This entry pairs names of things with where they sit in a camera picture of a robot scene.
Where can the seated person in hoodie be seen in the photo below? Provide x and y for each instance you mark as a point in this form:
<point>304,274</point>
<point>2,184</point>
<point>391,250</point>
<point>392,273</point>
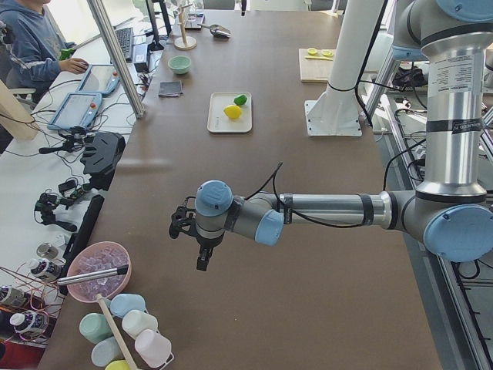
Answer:
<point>37,46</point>

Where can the blue teach pendant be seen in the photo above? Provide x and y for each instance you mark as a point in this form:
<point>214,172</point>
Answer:
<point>78,109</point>
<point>102,79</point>

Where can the cream rabbit tray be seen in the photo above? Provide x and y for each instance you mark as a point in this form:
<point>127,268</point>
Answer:
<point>218,122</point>

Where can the metal scoop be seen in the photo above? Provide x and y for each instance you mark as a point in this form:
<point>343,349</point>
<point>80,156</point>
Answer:
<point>217,31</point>

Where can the pink plastic cup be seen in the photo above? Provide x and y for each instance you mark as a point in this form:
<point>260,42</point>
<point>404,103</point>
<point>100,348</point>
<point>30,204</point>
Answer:
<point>153,348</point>

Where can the yellow plastic cup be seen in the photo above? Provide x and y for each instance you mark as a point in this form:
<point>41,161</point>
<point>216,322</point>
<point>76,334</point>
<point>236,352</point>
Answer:
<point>118,365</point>

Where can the black flat bar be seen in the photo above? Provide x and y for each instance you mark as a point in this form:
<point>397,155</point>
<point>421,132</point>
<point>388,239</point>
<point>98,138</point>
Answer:
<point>79,240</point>

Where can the white plastic cup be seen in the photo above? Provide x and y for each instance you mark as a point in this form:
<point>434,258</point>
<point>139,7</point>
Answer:
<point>134,322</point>

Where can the light blue plastic cup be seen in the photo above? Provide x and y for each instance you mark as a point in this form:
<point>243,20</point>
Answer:
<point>123,303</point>

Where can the dark grey folded cloth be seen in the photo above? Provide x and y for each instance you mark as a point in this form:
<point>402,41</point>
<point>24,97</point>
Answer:
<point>170,89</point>

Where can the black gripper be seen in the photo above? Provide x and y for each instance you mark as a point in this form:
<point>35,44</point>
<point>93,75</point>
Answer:
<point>208,243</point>

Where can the yellow lemon half right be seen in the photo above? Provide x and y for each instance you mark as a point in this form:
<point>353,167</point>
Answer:
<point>327,53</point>

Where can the pink bowl of ice cubes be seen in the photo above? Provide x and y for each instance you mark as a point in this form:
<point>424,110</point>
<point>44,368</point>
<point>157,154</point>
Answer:
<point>111,260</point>

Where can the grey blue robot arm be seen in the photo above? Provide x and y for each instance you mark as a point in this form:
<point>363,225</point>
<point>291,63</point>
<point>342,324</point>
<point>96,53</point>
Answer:
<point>447,212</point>

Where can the black plastic bracket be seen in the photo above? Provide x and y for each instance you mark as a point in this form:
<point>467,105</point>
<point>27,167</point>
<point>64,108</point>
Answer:
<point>101,155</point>

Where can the mint green bowl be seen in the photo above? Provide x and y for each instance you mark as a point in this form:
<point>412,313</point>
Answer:
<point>180,64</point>

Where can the wooden cup rack stick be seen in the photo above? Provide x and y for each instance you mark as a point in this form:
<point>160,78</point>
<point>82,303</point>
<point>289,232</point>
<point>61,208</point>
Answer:
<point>116,333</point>

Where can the grey green plastic cup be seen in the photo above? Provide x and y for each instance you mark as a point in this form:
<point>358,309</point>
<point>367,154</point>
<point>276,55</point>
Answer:
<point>105,352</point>

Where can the blue teach pendant far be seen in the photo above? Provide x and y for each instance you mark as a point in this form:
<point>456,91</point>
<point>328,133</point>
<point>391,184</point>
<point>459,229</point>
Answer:
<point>102,79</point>

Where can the mint green plastic cup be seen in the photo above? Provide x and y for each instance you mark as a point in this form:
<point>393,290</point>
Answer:
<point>95,328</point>

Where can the metal handle tool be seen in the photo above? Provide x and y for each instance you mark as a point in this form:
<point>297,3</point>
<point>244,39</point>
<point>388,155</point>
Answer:
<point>95,275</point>

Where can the green lime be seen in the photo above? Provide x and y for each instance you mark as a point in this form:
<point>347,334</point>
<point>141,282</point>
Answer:
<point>240,100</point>

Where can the black keyboard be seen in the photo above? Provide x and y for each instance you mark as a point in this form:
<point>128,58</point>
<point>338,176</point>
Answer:
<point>125,39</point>

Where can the blue teach pendant near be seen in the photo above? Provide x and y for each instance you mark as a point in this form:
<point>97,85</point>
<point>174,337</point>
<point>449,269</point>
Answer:
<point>78,109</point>

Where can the aluminium frame post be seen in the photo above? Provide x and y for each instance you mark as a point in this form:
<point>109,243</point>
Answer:
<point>108,35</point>

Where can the wooden cutting board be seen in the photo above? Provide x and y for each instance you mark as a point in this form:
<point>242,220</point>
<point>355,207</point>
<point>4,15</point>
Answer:
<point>318,69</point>

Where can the wooden mug tree stand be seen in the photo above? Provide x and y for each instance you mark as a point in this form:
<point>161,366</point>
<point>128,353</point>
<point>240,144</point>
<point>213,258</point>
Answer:
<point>184,42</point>

